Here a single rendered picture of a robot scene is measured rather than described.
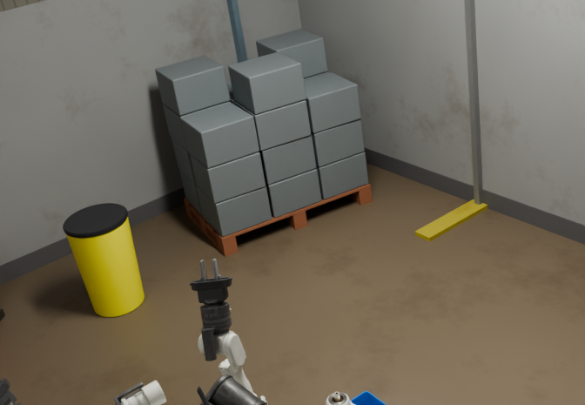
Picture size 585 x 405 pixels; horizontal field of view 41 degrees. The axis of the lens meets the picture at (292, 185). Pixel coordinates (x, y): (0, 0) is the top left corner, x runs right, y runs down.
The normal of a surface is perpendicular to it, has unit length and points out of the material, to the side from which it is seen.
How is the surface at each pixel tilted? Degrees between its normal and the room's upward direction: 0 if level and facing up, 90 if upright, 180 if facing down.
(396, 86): 90
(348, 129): 90
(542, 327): 0
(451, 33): 90
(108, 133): 90
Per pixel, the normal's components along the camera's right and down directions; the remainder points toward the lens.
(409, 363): -0.14, -0.89
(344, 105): 0.42, 0.34
